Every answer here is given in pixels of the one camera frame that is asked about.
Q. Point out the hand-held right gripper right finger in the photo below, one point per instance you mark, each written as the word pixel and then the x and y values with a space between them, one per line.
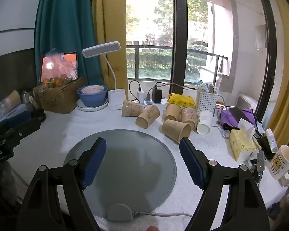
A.
pixel 192 166

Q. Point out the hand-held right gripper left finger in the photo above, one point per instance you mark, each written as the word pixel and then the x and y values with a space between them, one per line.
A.
pixel 94 163

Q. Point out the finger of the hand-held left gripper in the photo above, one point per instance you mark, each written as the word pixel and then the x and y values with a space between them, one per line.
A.
pixel 26 127
pixel 20 118

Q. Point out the white paper cup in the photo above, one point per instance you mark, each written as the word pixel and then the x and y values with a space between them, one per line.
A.
pixel 205 122

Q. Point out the brown pink printed paper cup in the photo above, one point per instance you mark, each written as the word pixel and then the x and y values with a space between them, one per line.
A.
pixel 189 115

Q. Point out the person's right hand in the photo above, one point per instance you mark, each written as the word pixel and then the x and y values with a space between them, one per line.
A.
pixel 153 228

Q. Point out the plastic-wrapped paper cups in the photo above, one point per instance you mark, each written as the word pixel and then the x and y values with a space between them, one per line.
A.
pixel 12 98

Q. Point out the round grey heating mat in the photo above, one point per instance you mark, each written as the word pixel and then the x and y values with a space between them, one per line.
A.
pixel 134 163

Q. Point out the cardboard box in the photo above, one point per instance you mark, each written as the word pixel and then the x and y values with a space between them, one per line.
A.
pixel 57 98

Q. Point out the yellow tissue box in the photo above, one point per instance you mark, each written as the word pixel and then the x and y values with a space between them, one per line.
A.
pixel 240 144

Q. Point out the white mat controller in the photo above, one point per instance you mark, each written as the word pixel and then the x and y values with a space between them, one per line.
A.
pixel 120 213

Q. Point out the white plate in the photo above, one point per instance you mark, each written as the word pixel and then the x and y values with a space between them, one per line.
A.
pixel 83 107

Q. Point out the purple bag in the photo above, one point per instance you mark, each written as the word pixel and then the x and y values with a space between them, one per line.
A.
pixel 228 120

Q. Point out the small white box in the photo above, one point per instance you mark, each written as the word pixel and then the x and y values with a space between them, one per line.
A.
pixel 219 112

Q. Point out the plastic bag of fruit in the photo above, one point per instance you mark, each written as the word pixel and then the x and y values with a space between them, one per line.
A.
pixel 57 69

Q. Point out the blue bowl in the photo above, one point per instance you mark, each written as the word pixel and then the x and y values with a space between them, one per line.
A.
pixel 92 99

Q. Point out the white plastic basket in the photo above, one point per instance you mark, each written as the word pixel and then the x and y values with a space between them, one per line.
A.
pixel 207 102

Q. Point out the yellow snack packet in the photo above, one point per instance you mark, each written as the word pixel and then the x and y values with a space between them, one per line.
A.
pixel 181 99

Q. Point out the white desk lamp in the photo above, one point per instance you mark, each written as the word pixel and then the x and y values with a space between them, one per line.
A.
pixel 116 99

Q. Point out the black wallet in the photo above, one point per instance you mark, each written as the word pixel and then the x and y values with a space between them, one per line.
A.
pixel 237 114

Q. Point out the pink bowl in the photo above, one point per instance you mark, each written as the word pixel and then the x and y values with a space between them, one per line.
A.
pixel 93 89

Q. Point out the black device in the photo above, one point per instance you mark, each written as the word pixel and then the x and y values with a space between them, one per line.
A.
pixel 265 146

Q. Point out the white power strip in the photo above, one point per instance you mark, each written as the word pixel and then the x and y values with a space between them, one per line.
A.
pixel 148 104

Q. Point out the black charger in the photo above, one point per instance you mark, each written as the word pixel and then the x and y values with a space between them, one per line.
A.
pixel 157 95

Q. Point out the white tube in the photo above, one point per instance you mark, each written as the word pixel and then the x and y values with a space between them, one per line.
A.
pixel 271 139

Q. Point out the white charger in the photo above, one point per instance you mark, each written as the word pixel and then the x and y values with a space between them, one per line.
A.
pixel 140 94

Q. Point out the white bear mug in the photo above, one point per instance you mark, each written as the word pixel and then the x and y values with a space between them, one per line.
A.
pixel 280 161

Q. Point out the teal curtain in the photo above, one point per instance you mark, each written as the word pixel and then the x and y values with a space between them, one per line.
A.
pixel 65 19

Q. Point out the balcony railing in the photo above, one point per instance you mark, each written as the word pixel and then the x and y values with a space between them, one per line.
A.
pixel 159 49

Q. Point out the yellow curtain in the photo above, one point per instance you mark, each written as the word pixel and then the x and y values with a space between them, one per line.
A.
pixel 110 16
pixel 286 65

